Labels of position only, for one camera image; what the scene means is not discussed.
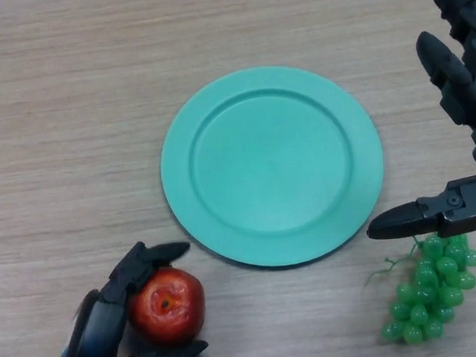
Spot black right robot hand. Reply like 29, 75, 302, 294
350, 0, 476, 244

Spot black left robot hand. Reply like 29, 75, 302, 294
48, 236, 210, 357

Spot red apple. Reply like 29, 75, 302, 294
125, 265, 209, 350

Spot green round plate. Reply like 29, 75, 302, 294
153, 57, 392, 277

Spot green grape bunch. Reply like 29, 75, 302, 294
363, 231, 476, 349

